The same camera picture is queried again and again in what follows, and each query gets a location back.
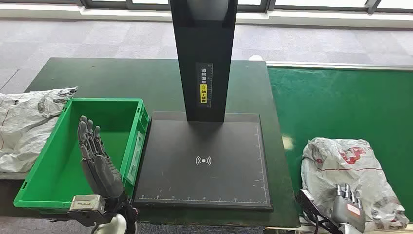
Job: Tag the white round conveyor knob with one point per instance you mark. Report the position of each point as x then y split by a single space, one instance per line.
256 58

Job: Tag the silver conveyor frame rail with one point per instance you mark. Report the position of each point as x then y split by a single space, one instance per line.
290 230
338 65

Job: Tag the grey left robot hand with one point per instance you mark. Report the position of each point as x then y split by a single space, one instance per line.
103 174

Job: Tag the grey parcel bag red print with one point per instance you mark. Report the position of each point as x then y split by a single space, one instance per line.
338 168

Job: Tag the white window sill ledge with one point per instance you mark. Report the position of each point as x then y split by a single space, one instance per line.
290 19

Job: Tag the dark green table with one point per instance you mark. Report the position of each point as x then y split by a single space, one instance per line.
129 80

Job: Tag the dark window frame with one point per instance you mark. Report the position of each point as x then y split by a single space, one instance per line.
129 5

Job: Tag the green conveyor belt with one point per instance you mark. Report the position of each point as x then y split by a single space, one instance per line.
338 106

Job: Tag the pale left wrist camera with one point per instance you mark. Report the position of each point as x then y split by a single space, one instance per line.
85 203

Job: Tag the green plastic crate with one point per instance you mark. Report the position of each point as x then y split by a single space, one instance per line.
58 168

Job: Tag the grey crumpled parcel bag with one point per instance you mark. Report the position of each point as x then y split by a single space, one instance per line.
22 129

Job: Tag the black inbound scanner machine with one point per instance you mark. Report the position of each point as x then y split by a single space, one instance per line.
180 168

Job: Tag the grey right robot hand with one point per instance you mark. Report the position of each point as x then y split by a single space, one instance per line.
350 210

